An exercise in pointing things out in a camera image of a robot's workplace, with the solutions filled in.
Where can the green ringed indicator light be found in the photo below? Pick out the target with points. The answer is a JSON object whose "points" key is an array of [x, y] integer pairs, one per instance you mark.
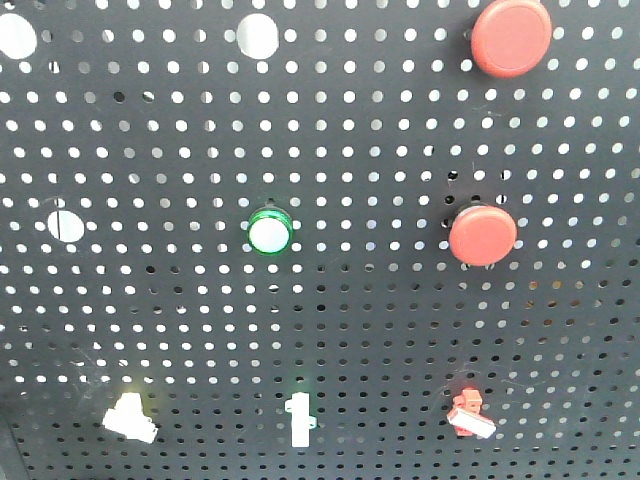
{"points": [[270, 231]]}

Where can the black perforated pegboard panel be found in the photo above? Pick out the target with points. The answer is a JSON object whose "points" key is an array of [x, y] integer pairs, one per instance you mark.
{"points": [[140, 136]]}

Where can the small red push button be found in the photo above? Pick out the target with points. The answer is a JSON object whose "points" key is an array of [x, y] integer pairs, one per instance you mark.
{"points": [[482, 235]]}

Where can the large red push button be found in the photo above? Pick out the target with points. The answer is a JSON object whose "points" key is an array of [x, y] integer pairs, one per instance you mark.
{"points": [[511, 37]]}

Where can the red toggle switch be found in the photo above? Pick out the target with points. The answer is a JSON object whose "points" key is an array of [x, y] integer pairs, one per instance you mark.
{"points": [[466, 417]]}

